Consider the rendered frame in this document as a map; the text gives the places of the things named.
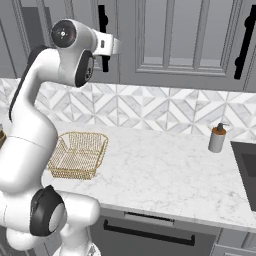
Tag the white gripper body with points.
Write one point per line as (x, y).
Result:
(117, 46)

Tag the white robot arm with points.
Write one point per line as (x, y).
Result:
(30, 150)

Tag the grey cabinet door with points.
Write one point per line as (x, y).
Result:
(113, 40)
(183, 36)
(6, 50)

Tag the grey soap dispenser brown pump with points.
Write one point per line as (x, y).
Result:
(217, 141)

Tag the brown object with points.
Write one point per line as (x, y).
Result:
(2, 136)

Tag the dark grey sink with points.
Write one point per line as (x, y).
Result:
(248, 166)

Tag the grey dishwasher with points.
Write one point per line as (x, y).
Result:
(150, 245)

